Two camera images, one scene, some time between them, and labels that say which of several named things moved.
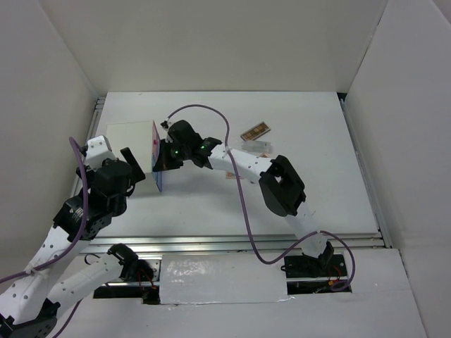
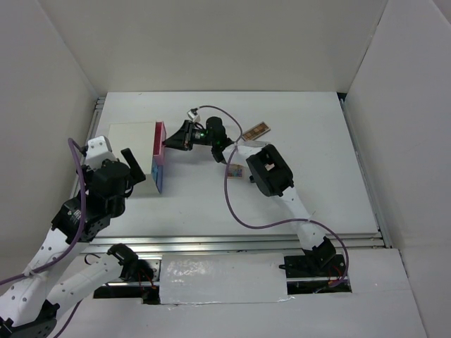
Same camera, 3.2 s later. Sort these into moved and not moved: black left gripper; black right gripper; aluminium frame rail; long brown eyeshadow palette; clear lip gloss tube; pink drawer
Moved: pink drawer; black right gripper
Not moved: long brown eyeshadow palette; clear lip gloss tube; aluminium frame rail; black left gripper
